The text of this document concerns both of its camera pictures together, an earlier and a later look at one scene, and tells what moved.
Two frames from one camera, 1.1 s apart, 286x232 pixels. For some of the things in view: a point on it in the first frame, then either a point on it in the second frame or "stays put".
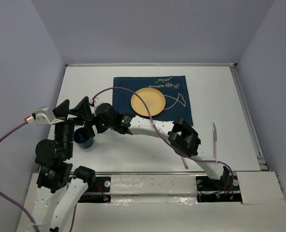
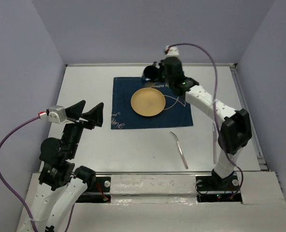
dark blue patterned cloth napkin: x=177 y=105 stays put
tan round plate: x=154 y=99 stays put
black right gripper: x=99 y=129 -> x=160 y=66
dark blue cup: x=83 y=137 -> x=150 y=72
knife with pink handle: x=215 y=137 stays put
